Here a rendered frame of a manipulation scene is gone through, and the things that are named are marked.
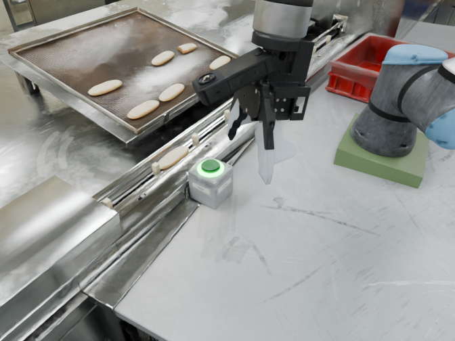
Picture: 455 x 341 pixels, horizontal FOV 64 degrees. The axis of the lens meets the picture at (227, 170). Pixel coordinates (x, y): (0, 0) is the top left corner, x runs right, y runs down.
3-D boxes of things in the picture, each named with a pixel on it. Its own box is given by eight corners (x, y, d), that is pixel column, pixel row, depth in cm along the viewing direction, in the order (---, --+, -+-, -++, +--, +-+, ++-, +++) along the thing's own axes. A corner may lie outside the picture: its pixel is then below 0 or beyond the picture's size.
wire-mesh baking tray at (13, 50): (137, 135, 87) (137, 130, 85) (8, 53, 103) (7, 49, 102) (249, 64, 118) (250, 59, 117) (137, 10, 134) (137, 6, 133)
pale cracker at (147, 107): (135, 122, 90) (134, 118, 89) (123, 115, 91) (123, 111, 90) (162, 105, 96) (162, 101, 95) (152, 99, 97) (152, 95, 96)
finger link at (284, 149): (305, 180, 53) (297, 118, 54) (269, 184, 51) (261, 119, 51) (294, 181, 56) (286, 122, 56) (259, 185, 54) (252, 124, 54)
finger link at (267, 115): (279, 147, 50) (272, 85, 51) (270, 148, 50) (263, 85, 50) (264, 152, 55) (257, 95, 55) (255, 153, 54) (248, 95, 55)
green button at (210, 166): (212, 179, 74) (212, 173, 73) (197, 172, 75) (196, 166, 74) (224, 169, 76) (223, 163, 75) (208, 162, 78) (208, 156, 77)
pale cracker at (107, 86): (93, 98, 94) (93, 95, 93) (84, 91, 95) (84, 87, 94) (125, 85, 100) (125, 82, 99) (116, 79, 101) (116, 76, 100)
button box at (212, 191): (214, 224, 78) (212, 185, 71) (186, 208, 82) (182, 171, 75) (235, 201, 83) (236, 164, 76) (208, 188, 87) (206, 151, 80)
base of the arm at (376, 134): (413, 131, 94) (430, 97, 87) (411, 164, 83) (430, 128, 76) (355, 116, 98) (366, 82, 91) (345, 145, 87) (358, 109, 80)
